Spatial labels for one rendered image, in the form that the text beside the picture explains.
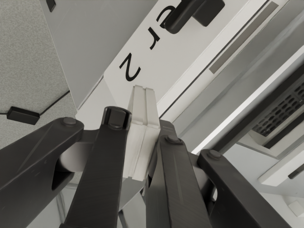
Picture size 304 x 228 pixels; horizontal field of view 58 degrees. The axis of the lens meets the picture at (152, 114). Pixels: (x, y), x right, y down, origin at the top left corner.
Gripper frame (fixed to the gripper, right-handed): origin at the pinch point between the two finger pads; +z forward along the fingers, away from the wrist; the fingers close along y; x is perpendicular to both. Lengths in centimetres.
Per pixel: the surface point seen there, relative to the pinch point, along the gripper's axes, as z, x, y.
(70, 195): 144, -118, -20
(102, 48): 27.8, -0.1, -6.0
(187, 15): 10.5, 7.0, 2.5
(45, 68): 111, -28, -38
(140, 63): 16.9, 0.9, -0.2
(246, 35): 10.8, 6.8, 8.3
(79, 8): 39.7, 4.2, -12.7
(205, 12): 11.3, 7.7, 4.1
